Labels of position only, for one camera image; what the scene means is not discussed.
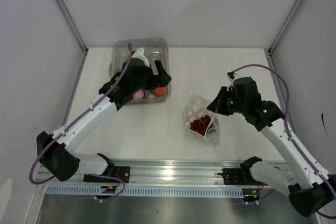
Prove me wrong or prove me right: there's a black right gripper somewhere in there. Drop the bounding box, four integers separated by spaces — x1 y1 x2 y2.
207 87 247 116

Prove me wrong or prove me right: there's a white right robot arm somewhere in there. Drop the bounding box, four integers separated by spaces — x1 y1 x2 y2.
207 77 335 217

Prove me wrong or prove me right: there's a purple grape bunch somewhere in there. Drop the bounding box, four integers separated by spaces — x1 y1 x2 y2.
190 114 211 135

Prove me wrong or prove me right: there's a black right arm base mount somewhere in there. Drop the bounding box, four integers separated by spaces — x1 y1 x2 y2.
217 156 262 186

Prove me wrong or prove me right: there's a white slotted cable duct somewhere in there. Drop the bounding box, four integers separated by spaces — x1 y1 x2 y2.
46 184 244 198

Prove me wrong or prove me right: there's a grey plastic food bin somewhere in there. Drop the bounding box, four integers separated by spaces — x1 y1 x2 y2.
109 38 171 105

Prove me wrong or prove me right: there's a peach fruit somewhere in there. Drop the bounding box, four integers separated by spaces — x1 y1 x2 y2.
153 87 166 95

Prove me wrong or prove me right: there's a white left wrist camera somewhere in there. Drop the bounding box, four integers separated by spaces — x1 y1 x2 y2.
132 48 150 67

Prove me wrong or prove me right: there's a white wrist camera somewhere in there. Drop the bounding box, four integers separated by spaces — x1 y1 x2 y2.
132 48 150 67
227 71 237 89

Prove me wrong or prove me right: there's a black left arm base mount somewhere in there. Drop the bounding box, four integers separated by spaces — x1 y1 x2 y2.
83 153 131 184

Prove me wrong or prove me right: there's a clear zip top bag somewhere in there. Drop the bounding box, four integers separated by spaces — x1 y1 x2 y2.
182 92 220 148

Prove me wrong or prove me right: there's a garlic bulb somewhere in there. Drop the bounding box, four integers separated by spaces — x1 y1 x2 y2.
146 93 157 99

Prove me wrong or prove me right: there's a pink onion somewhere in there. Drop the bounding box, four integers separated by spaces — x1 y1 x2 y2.
133 90 146 100

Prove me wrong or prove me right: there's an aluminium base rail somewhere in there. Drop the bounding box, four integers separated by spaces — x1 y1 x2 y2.
35 158 322 189

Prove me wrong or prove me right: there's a right aluminium frame post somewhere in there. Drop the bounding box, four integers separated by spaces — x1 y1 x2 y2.
267 0 306 56

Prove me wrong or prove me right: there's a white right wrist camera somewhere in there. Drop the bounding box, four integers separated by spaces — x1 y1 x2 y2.
227 71 237 89

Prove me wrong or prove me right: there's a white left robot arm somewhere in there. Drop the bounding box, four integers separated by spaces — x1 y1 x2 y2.
36 57 172 182

